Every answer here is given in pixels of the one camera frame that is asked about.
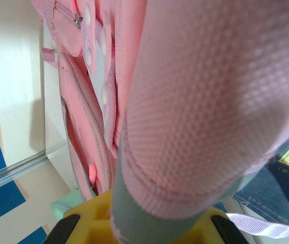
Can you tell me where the dark blue yellow-label book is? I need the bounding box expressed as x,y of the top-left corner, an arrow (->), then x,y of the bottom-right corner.
232,134 -> 289,224

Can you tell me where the mint green zip pouch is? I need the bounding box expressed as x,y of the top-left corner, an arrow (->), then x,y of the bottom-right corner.
50,187 -> 81,224

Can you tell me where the pink school backpack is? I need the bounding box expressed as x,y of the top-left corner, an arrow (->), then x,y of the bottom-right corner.
29,0 -> 289,244

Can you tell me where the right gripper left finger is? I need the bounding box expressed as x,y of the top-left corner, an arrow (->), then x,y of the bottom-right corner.
42,190 -> 117,244

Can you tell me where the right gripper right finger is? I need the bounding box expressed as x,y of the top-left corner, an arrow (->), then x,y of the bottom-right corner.
184,205 -> 253,244

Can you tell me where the aluminium frame post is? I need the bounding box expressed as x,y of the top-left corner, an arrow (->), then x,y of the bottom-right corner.
0,149 -> 49,195

